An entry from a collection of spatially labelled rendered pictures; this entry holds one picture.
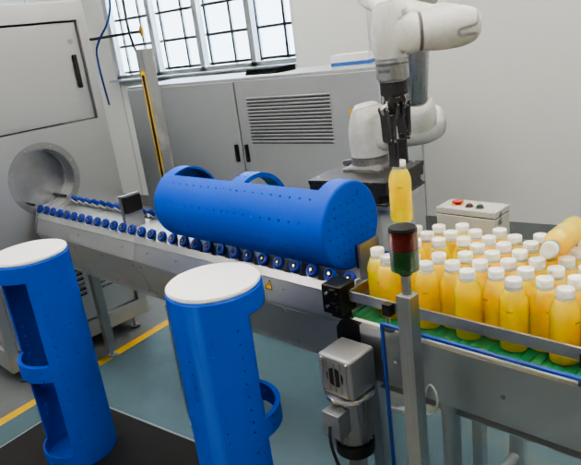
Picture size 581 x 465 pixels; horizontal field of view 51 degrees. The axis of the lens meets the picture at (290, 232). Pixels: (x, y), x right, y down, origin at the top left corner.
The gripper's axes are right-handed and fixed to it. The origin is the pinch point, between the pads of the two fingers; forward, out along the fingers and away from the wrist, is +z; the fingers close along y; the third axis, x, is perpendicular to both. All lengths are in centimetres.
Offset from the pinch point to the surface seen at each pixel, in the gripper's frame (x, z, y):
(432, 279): 20.0, 28.2, 17.9
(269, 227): -39.4, 21.8, 17.2
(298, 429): -73, 132, -14
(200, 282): -38, 29, 48
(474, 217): 11.7, 24.3, -21.2
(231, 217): -58, 20, 17
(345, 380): 5, 52, 39
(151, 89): -158, -19, -28
